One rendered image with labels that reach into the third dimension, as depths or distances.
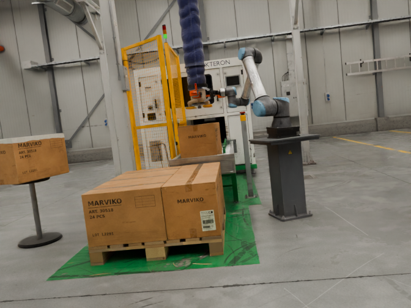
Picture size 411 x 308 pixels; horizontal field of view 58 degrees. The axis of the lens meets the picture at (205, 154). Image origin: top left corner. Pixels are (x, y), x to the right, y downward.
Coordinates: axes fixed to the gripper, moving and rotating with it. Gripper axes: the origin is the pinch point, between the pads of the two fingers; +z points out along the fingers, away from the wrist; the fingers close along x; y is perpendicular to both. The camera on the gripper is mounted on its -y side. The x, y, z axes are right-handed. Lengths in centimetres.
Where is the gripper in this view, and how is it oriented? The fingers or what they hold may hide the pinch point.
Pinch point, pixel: (202, 94)
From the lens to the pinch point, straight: 398.4
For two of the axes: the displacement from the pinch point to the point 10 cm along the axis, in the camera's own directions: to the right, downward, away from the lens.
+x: -1.1, -9.9, -0.9
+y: 0.5, -0.9, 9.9
